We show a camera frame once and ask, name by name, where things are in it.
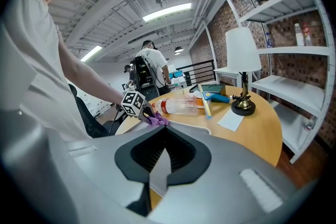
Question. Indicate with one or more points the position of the white paper sheet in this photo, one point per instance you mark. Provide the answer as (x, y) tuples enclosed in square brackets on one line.
[(231, 120)]

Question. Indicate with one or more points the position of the purple cloth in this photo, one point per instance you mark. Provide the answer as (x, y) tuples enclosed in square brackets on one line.
[(158, 120)]

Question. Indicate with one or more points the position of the orange packet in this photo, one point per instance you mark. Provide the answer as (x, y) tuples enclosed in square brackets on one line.
[(200, 102)]

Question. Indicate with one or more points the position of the blue hand tool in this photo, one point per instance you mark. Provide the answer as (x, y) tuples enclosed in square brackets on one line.
[(218, 98)]

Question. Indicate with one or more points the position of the blue shelf bottle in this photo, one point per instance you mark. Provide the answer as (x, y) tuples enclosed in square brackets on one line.
[(268, 40)]

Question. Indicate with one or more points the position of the black shell chair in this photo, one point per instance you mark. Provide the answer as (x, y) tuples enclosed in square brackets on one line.
[(151, 93)]

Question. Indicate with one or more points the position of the person's left forearm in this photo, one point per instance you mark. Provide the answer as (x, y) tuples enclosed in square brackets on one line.
[(99, 84)]

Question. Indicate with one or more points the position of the table lamp white shade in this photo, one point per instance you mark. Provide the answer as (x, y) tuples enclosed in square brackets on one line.
[(241, 49)]

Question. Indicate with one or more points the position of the black pendant lamp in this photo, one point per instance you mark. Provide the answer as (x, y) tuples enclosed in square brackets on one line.
[(179, 50)]

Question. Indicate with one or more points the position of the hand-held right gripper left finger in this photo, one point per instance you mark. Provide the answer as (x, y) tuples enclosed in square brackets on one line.
[(105, 178)]

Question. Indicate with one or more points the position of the clear shelf bottle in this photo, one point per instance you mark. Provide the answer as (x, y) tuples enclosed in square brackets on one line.
[(298, 35)]

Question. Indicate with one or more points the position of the white table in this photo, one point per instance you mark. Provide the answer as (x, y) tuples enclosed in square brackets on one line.
[(223, 70)]

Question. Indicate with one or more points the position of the white metal shelf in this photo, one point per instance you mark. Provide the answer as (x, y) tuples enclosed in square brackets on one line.
[(288, 86)]

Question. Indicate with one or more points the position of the large clear bottle red label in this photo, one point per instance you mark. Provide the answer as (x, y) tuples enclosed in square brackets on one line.
[(178, 107)]

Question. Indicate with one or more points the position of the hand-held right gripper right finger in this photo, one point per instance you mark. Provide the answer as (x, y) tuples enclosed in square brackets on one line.
[(223, 186)]

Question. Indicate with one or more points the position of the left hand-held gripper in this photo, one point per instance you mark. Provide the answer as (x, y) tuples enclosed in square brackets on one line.
[(134, 103)]

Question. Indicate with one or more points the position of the black railing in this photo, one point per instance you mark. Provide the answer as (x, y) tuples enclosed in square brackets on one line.
[(199, 63)]

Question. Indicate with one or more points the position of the person's white shirt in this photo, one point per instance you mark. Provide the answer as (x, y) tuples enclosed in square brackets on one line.
[(39, 73)]

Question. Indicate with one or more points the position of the ceiling strip light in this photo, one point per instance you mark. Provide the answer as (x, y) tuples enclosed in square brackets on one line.
[(168, 11), (91, 53)]

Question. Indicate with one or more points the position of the dark green book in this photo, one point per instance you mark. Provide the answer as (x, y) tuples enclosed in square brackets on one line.
[(215, 89)]

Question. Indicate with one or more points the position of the red shelf bottle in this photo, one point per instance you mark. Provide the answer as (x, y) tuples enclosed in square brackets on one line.
[(307, 34)]

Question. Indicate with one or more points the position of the black office chair grey armrests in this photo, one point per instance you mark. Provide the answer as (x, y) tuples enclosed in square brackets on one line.
[(86, 115)]

